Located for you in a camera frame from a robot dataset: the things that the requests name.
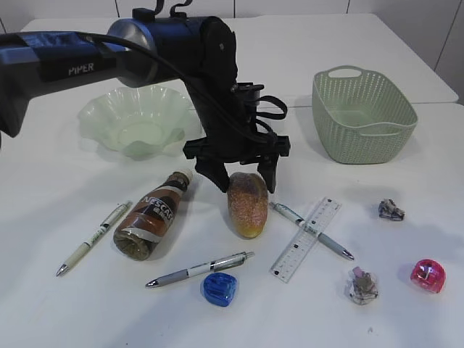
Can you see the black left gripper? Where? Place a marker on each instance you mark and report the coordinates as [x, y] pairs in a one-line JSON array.
[[235, 132]]

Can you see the sugared bread roll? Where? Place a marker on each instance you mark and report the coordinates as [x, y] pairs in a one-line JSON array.
[[247, 204]]

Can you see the brown Nescafe coffee bottle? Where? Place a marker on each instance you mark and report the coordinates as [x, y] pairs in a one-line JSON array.
[[145, 225]]

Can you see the paper ball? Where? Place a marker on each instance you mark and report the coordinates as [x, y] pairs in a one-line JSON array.
[[362, 286], [389, 210]]

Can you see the pink pencil sharpener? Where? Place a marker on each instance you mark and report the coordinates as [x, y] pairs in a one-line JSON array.
[[429, 275]]

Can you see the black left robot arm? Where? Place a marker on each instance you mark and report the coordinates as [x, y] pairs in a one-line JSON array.
[[142, 50]]

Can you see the grey pen under ruler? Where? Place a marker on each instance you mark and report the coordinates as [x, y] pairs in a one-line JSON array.
[[324, 212]]

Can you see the grey white centre pen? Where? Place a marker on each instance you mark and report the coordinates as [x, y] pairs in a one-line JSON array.
[[217, 265]]

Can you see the blue pencil sharpener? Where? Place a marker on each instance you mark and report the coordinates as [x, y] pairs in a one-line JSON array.
[[219, 289]]

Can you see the green plastic woven basket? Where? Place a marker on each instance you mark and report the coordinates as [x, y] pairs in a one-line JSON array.
[[361, 116]]

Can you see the beige pen on left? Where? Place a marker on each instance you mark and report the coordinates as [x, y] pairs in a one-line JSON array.
[[88, 244]]

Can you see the clear plastic ruler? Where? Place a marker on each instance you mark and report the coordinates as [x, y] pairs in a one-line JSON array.
[[295, 252]]

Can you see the green wavy glass bowl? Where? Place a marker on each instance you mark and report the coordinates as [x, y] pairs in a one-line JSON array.
[[141, 122]]

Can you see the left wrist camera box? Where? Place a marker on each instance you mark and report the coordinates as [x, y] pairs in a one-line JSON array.
[[248, 93]]

